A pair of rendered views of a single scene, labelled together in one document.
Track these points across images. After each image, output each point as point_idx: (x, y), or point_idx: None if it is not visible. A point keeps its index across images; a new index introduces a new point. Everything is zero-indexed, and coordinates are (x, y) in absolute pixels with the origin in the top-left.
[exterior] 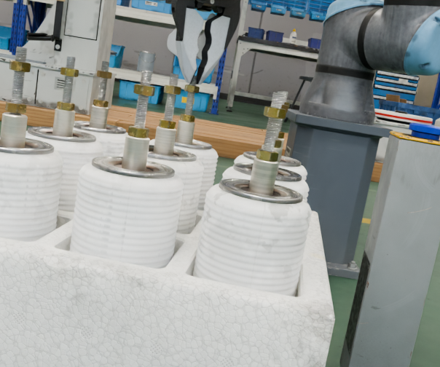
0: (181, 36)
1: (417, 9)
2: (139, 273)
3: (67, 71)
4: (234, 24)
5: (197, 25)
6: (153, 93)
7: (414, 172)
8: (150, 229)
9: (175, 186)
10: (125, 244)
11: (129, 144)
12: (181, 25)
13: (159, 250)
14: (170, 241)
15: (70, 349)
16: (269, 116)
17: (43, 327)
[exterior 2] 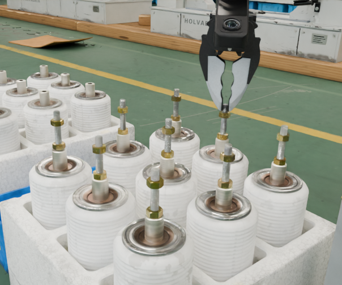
0: (205, 77)
1: None
2: (69, 272)
3: (118, 110)
4: (255, 63)
5: (219, 68)
6: (102, 151)
7: None
8: (90, 243)
9: (108, 217)
10: (78, 249)
11: (92, 182)
12: (204, 70)
13: (101, 256)
14: (112, 250)
15: None
16: (147, 186)
17: (43, 283)
